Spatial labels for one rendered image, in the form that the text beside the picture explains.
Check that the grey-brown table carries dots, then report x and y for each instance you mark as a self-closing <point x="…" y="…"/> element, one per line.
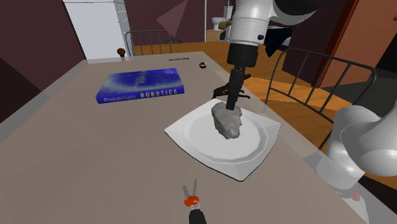
<point x="93" y="149"/>

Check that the white toilet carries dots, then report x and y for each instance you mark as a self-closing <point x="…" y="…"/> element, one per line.
<point x="218" y="21"/>

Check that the dark red pen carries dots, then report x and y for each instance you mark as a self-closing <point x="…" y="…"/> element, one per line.
<point x="179" y="58"/>

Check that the dark metal-frame chair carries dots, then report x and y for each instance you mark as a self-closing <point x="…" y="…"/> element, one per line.
<point x="149" y="31"/>
<point x="350" y="64"/>

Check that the brown round-topped object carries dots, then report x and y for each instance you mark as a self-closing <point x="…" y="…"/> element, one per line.
<point x="121" y="51"/>

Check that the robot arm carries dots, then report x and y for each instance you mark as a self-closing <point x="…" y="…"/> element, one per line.
<point x="248" y="24"/>

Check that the blue book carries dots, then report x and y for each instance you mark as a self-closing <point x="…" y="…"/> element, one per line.
<point x="139" y="83"/>

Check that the white square plate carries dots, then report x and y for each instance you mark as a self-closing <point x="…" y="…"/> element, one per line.
<point x="223" y="149"/>

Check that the orange-brown door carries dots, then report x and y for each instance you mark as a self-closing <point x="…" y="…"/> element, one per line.
<point x="363" y="40"/>

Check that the black scissors-like tool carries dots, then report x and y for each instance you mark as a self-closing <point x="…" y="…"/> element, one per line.
<point x="221" y="91"/>

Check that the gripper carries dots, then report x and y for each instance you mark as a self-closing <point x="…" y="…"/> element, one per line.
<point x="243" y="56"/>

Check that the grey lumpy rock-like object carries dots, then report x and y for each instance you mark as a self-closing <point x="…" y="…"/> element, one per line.
<point x="228" y="122"/>

